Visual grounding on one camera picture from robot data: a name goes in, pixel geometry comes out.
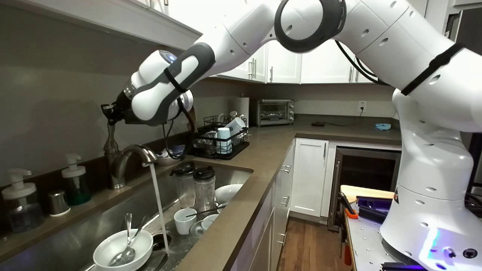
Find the white base cabinet door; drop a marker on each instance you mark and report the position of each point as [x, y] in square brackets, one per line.
[309, 175]

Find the glass jar in sink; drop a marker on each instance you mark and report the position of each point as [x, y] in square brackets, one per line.
[205, 190]

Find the clear glass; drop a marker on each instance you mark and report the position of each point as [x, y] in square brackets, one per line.
[206, 224]

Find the black dish rack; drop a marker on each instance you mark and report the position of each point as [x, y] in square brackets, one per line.
[220, 151]

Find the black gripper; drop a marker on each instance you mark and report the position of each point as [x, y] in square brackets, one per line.
[124, 108]

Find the wooden board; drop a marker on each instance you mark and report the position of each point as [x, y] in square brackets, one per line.
[369, 192]

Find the white wall outlet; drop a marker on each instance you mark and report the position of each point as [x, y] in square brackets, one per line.
[362, 106]

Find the long white upper cabinet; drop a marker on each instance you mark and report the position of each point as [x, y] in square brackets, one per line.
[100, 13]

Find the small metal spoon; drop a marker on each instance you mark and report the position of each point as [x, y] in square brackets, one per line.
[128, 224]

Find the black built-in oven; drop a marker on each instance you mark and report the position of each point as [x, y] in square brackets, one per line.
[366, 171]

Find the white brush holder bowl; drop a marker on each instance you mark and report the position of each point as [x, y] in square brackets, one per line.
[167, 160]

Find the grey sink base cabinet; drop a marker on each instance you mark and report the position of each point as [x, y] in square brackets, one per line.
[261, 227]

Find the stainless steel sink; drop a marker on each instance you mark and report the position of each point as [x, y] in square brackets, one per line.
[75, 236]

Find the teal cup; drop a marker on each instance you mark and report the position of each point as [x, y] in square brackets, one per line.
[223, 142]

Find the blender cup black lid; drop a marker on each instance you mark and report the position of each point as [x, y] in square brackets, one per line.
[182, 186]

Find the small blue bowl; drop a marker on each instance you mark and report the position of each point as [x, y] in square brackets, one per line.
[383, 127]

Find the large metal spoon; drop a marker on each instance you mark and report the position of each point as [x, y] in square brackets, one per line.
[121, 257]

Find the white plastic container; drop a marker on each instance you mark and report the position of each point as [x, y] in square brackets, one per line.
[237, 126]

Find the clear soap dispenser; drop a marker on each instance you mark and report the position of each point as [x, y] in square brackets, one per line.
[23, 211]

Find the orange black hand tool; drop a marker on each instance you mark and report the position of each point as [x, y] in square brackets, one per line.
[350, 208]

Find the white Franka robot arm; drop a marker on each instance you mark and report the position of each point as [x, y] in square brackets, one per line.
[437, 151]

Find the chrome kitchen faucet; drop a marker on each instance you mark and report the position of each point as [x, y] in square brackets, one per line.
[119, 166]

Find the silver toaster oven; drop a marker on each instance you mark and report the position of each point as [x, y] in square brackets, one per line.
[274, 112]

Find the white mug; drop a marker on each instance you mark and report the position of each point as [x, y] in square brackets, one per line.
[182, 224]

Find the small metal cup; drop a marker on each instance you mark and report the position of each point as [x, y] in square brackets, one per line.
[59, 204]

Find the robot mounting table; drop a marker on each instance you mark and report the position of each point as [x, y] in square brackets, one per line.
[366, 246]

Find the black clamp bar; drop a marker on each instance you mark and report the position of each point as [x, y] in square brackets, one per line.
[377, 208]

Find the white plate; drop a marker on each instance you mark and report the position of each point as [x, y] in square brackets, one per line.
[228, 193]

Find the small black object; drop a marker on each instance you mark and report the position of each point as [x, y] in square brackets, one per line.
[318, 124]

